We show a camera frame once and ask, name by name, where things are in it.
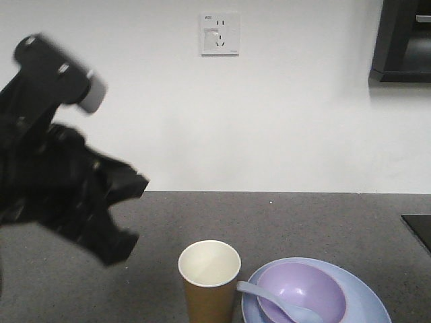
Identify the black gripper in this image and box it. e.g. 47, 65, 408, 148
1, 33, 149, 266

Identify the purple plastic bowl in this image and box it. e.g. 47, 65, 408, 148
257, 262, 346, 322

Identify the light blue plastic spoon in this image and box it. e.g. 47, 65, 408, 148
236, 281, 323, 323

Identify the brown paper cup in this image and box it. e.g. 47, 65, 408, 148
178, 240, 242, 323

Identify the light blue plastic plate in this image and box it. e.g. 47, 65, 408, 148
248, 257, 391, 323

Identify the black induction cooktop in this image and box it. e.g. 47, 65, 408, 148
401, 214, 431, 252

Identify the black range hood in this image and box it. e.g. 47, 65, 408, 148
369, 0, 430, 83

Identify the grey camera on gripper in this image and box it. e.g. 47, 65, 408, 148
77, 70, 108, 114

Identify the white wall power socket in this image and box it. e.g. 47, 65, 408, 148
199, 11, 240, 56

